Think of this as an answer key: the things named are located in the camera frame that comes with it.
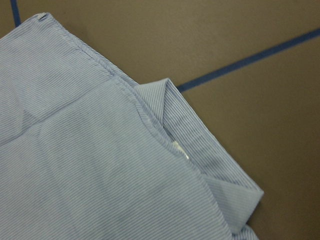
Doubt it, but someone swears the blue white striped shirt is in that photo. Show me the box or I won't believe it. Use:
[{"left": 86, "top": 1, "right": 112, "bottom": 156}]
[{"left": 0, "top": 13, "right": 264, "bottom": 240}]

